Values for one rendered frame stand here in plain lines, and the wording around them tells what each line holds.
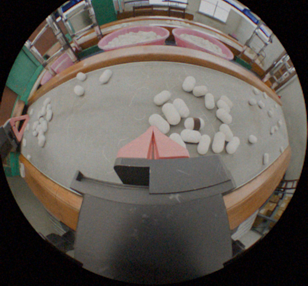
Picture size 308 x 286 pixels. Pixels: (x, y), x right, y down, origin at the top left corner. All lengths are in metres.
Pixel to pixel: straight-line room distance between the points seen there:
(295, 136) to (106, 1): 6.29
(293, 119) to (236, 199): 4.40
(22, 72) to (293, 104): 5.36
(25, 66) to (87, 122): 0.81
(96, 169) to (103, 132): 0.06
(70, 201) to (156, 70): 0.33
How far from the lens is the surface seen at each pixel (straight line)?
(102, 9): 2.95
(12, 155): 0.82
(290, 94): 4.65
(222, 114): 0.18
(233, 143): 0.19
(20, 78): 0.89
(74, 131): 0.22
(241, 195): 0.25
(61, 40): 0.37
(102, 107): 0.19
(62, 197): 0.26
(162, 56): 0.24
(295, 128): 4.56
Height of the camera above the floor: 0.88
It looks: 76 degrees down
